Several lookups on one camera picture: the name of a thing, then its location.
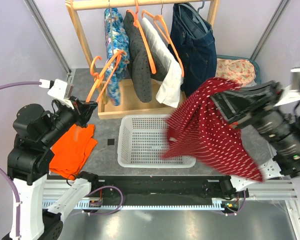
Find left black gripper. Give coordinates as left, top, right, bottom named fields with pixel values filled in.
left=41, top=93, right=99, bottom=145

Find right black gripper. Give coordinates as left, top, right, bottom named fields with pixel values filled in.
left=202, top=80, right=300, bottom=163

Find red polka dot skirt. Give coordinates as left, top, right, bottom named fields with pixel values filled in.
left=162, top=77, right=264, bottom=182

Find white pleated skirt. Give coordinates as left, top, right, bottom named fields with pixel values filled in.
left=141, top=18, right=183, bottom=108

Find blue floral skirt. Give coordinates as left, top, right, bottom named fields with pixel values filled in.
left=104, top=8, right=130, bottom=106

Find grey dotted skirt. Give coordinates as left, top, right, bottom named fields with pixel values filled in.
left=123, top=11, right=167, bottom=103

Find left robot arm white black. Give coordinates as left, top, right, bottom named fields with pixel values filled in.
left=3, top=97, right=100, bottom=240

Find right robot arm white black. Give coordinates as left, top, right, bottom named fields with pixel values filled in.
left=211, top=81, right=300, bottom=180

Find dark blue denim skirt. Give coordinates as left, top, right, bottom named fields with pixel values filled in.
left=170, top=3, right=217, bottom=97

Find grey-blue hanger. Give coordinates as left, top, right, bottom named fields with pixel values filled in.
left=179, top=0, right=208, bottom=33

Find teal bin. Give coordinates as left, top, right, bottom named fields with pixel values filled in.
left=217, top=55, right=262, bottom=87

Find orange cloth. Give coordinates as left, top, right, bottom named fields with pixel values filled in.
left=49, top=124, right=98, bottom=180

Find floral pink cloth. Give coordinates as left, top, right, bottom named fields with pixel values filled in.
left=215, top=58, right=256, bottom=87

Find small black square marker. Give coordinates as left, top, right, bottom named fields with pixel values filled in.
left=107, top=138, right=115, bottom=146

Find wooden clothes rack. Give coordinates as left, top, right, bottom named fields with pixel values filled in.
left=65, top=0, right=220, bottom=120

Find white plastic basket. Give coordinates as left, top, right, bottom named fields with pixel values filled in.
left=117, top=114, right=196, bottom=169

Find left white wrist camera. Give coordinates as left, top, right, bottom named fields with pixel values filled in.
left=39, top=79, right=74, bottom=109

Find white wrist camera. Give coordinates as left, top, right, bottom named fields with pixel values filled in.
left=282, top=67, right=300, bottom=105
left=39, top=79, right=74, bottom=109

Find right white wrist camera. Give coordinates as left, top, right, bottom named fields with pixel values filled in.
left=282, top=67, right=300, bottom=105

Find slotted cable duct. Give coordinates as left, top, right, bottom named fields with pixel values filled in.
left=42, top=198, right=227, bottom=210

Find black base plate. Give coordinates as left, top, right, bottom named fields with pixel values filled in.
left=70, top=174, right=241, bottom=201

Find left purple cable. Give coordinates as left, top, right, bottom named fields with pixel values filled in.
left=0, top=81, right=123, bottom=238

